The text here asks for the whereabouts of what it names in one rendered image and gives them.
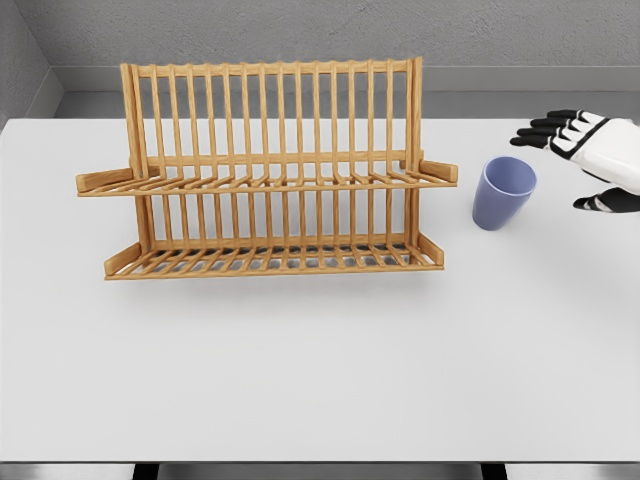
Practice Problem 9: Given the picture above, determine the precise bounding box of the blue plastic cup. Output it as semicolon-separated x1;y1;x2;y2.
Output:
471;155;537;232

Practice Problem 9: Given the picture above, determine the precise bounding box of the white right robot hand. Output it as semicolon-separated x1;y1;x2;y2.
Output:
509;108;640;215

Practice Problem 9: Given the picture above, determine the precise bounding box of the wooden two-tier dish rack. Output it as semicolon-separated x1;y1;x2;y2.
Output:
75;57;459;281

